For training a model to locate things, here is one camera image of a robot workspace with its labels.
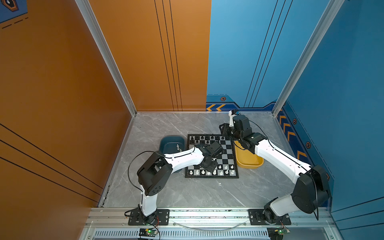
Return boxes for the yellow plastic tray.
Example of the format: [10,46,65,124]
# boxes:
[234,141,264,169]

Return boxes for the right green circuit board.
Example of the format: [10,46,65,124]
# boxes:
[275,229,287,236]

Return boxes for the left green circuit board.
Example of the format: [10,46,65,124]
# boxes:
[139,228,159,239]

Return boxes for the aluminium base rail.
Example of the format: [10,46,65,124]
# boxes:
[85,207,336,230]

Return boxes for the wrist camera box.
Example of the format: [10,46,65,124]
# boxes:
[206,142,223,158]
[229,110,239,128]

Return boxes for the black and white chessboard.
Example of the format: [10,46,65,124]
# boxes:
[185,134,239,179]

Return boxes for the teal plastic tray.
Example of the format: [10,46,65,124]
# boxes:
[159,135,187,154]

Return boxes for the green circuit board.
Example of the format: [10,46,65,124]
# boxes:
[275,229,287,236]
[139,228,159,239]

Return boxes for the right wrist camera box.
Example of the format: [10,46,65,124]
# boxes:
[229,110,239,128]

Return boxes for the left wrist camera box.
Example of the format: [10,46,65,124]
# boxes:
[206,142,223,158]

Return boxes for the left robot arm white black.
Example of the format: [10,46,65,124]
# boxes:
[137,142,223,224]

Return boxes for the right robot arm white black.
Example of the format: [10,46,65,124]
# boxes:
[219,110,332,225]

